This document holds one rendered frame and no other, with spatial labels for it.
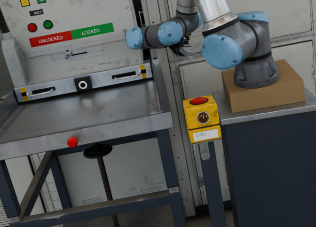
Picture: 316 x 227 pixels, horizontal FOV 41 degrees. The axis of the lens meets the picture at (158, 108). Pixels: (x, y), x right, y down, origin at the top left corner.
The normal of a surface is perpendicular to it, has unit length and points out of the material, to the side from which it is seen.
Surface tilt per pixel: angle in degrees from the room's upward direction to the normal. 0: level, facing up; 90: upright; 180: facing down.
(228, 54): 101
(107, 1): 94
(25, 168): 90
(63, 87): 94
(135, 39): 76
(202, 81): 90
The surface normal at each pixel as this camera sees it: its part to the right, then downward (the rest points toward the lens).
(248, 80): -0.53, 0.14
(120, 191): 0.05, 0.31
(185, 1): -0.28, 0.55
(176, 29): 0.73, -0.01
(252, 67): -0.29, 0.13
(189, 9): 0.14, 0.58
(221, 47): -0.56, 0.54
